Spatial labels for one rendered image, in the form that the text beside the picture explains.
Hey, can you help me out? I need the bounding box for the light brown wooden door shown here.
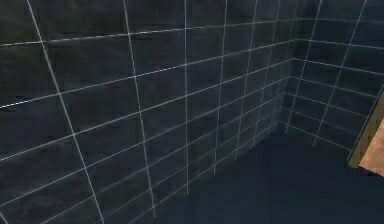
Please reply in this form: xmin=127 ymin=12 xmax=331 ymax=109
xmin=347 ymin=83 xmax=384 ymax=176

